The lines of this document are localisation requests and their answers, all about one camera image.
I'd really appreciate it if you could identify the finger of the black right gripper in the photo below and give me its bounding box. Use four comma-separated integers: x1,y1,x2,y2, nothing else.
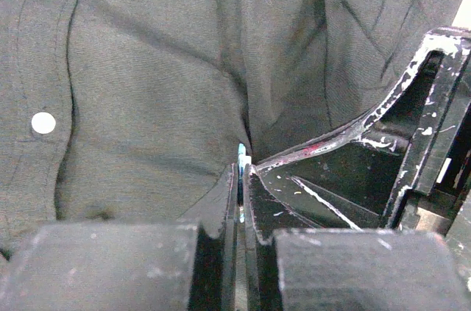
256,27,470,229

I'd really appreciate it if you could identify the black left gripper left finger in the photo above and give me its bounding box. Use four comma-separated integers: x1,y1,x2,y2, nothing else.
1,165,236,310

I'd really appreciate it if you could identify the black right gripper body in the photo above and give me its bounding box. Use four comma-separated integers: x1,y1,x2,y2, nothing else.
397,100,470,235

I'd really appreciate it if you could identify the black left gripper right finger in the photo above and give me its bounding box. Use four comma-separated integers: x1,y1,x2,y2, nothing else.
243,165,470,310

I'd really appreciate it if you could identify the black button-up shirt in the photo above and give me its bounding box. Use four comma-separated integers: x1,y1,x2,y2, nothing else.
1,0,461,260

